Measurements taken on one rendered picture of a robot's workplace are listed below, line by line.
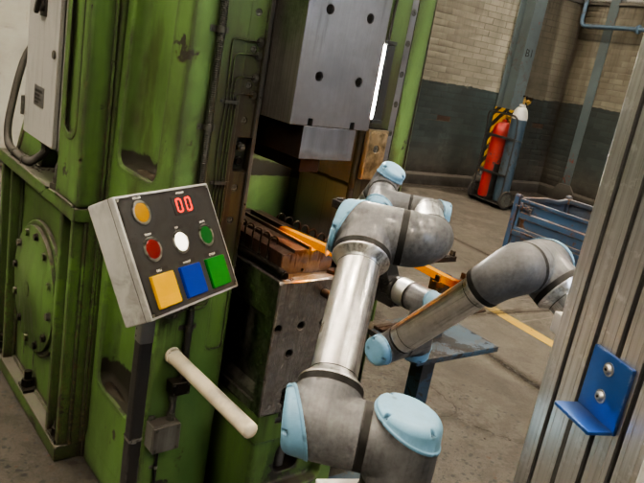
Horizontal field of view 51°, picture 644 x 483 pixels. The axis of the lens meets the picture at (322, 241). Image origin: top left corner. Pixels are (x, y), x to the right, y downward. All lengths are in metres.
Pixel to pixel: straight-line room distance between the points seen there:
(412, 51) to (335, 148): 0.52
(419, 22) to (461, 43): 7.51
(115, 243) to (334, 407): 0.65
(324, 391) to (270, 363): 0.96
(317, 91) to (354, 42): 0.18
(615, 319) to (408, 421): 0.37
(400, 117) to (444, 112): 7.49
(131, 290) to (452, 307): 0.70
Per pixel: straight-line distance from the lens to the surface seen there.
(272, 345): 2.04
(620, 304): 0.91
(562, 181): 11.19
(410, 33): 2.35
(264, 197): 2.51
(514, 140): 9.09
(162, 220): 1.59
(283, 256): 2.01
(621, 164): 0.94
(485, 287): 1.45
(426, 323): 1.56
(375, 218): 1.32
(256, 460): 2.26
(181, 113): 1.88
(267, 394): 2.12
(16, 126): 7.10
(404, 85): 2.37
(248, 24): 1.95
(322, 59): 1.93
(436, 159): 9.95
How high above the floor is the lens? 1.57
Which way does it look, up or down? 16 degrees down
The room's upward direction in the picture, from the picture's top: 10 degrees clockwise
